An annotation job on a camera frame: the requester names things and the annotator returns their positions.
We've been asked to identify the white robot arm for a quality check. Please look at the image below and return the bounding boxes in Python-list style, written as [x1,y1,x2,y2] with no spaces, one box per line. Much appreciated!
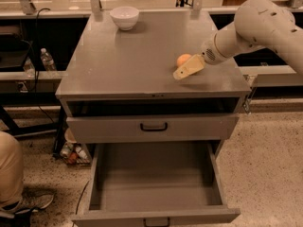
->
[173,0,303,80]

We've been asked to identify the orange fruit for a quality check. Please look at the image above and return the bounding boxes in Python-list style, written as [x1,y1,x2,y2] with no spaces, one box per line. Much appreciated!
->
[176,54,191,67]

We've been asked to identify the clear plastic water bottle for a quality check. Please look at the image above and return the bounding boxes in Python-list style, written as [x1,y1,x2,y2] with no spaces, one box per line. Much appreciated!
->
[40,48,57,71]

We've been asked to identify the grey sneaker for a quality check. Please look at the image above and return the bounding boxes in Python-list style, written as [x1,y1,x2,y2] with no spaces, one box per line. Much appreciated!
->
[0,189,54,218]

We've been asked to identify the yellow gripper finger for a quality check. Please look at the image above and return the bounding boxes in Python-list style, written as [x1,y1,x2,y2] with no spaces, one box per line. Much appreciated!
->
[173,54,205,80]

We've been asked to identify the grey metal drawer cabinet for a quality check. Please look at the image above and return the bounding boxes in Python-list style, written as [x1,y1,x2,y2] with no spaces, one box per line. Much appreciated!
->
[56,9,250,153]

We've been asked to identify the white ceramic bowl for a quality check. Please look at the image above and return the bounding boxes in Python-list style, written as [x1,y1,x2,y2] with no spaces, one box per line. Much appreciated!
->
[110,7,139,30]

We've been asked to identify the black cable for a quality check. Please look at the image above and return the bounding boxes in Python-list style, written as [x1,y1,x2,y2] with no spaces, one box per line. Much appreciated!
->
[19,7,57,125]

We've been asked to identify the bottles under cabinet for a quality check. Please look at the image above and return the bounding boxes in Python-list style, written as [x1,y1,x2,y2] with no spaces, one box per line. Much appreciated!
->
[60,129,91,165]

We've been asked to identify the closed grey upper drawer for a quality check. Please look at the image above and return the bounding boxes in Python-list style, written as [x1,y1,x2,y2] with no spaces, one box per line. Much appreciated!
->
[66,113,239,143]

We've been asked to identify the open grey lower drawer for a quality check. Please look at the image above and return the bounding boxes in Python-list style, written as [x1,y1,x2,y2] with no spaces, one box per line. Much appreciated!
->
[73,141,241,227]

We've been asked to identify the person leg khaki trousers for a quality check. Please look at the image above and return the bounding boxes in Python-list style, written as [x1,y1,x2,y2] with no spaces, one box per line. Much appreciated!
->
[0,131,24,207]

